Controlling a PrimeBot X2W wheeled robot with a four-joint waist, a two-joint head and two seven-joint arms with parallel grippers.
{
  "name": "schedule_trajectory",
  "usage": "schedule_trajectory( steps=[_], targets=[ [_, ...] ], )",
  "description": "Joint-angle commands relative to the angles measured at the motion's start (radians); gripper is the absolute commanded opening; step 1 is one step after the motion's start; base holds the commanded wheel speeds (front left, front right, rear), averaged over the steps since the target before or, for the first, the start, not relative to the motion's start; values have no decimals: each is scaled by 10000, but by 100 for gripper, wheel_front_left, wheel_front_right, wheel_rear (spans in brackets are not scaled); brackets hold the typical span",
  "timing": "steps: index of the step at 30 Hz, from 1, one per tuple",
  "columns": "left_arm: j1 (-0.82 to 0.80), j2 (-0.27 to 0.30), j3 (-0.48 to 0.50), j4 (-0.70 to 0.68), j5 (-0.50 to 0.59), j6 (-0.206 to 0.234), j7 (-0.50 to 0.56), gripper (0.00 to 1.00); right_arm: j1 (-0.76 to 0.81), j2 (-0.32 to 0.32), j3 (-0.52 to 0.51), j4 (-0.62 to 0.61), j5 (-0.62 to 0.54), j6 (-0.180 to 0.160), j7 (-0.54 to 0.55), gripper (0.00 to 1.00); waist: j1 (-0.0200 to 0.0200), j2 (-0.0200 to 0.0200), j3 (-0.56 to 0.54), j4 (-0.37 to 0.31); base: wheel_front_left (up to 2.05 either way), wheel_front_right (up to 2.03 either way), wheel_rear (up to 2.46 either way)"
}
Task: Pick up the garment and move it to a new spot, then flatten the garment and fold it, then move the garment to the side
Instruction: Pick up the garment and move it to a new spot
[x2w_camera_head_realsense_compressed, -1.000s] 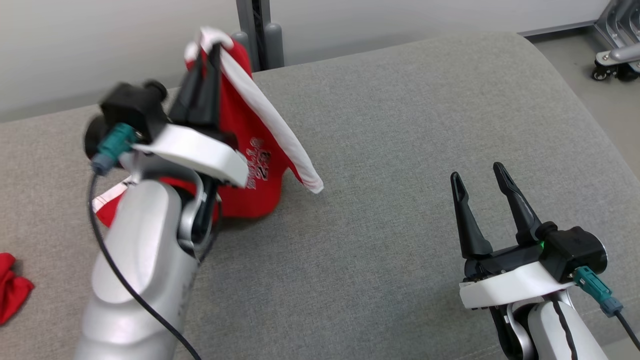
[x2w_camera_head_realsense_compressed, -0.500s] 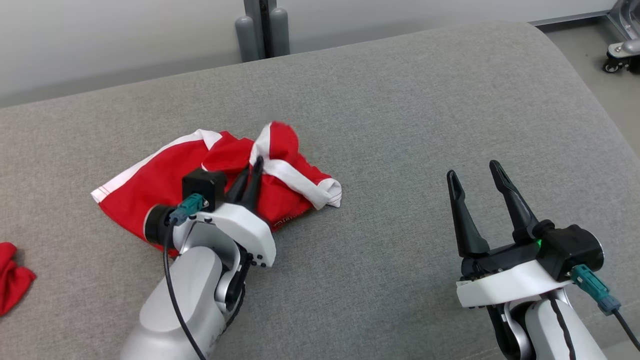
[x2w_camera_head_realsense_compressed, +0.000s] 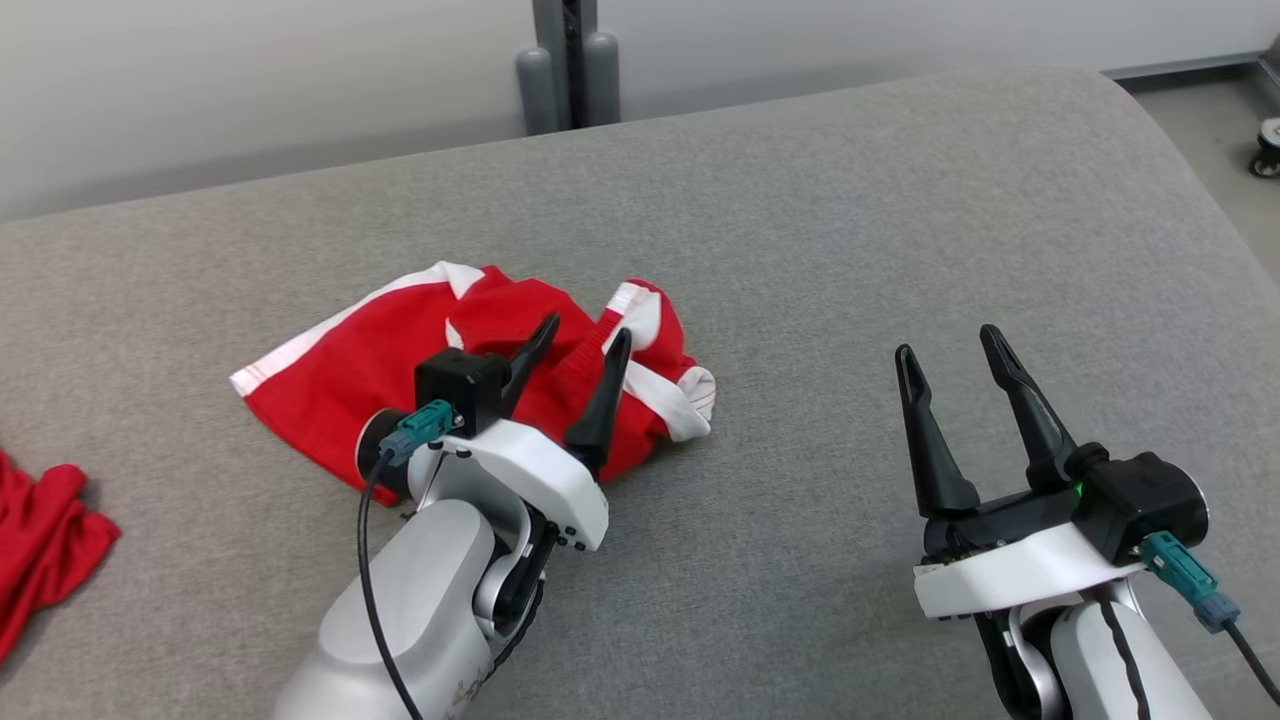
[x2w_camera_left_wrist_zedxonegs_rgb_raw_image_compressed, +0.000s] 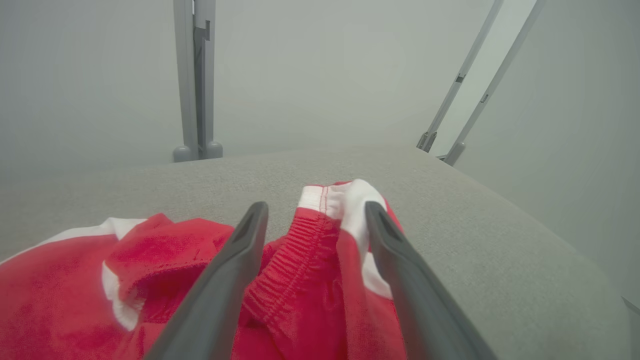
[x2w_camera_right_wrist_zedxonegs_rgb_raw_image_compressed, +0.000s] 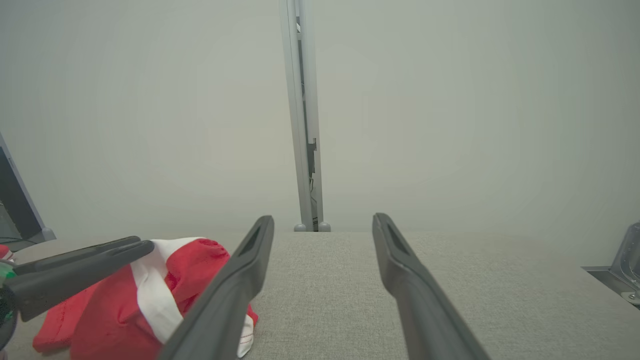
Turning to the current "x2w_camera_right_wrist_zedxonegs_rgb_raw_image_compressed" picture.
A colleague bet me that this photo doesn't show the red shorts with white stripe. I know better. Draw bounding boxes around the red shorts with white stripe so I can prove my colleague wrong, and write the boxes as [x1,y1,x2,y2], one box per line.
[32,237,259,360]

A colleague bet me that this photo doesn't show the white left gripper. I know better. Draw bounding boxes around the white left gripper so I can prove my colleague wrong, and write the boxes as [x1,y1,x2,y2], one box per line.
[0,236,155,351]

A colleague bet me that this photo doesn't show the dark panel with grey frame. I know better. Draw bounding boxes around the dark panel with grey frame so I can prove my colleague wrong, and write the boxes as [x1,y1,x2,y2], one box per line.
[0,132,57,252]

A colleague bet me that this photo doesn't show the grey metal bracket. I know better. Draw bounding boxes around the grey metal bracket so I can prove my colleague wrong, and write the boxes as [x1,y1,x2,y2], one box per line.
[581,222,640,308]

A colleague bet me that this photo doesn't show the grey wall partition post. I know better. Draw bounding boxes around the grey wall partition post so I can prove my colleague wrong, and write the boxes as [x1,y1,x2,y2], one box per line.
[279,0,325,232]

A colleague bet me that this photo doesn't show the grey fabric padded surface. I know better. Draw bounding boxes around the grey fabric padded surface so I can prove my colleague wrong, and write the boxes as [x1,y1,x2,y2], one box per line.
[0,231,640,360]

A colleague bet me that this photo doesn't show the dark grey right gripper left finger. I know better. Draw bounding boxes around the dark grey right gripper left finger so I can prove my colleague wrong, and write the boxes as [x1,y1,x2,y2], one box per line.
[159,216,275,360]

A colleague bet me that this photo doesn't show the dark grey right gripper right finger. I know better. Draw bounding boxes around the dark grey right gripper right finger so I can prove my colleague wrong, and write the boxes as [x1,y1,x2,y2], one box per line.
[372,213,491,360]

